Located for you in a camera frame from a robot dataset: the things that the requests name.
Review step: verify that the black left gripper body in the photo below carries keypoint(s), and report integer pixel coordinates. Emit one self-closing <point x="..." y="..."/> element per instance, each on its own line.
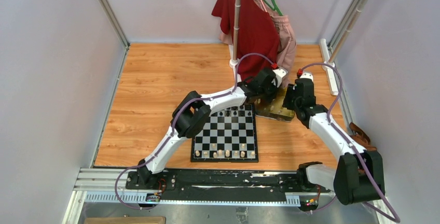
<point x="268" y="93"/>

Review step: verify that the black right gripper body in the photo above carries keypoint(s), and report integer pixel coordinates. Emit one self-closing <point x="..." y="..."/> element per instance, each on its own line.
<point x="290" y="101"/>

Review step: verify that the yellow metal tin box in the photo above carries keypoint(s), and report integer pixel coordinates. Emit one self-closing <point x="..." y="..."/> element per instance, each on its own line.
<point x="275" y="109"/>

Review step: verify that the black white chess board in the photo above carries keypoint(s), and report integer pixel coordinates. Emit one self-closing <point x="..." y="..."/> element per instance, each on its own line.
<point x="234" y="129"/>

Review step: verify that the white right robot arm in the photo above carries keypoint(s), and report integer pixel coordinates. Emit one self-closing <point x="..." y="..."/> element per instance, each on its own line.
<point x="359" y="174"/>

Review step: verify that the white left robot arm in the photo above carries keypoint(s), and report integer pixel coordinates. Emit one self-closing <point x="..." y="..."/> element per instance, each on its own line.
<point x="195" y="110"/>

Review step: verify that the white clothes rack stand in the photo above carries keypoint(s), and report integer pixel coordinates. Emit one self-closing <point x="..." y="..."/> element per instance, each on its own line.
<point x="233" y="63"/>

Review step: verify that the pink garment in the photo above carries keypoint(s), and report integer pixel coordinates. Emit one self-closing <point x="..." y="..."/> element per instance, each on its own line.
<point x="287" y="47"/>

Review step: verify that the white right rack foot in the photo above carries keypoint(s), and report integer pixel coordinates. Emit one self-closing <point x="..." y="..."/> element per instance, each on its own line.
<point x="328" y="67"/>

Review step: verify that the red t-shirt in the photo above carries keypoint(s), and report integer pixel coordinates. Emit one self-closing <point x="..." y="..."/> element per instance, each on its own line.
<point x="256" y="34"/>

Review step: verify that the brown cloth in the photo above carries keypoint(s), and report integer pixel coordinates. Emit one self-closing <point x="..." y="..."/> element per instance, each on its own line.
<point x="361" y="137"/>

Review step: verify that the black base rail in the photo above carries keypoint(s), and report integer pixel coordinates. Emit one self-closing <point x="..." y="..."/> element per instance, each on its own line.
<point x="225" y="186"/>

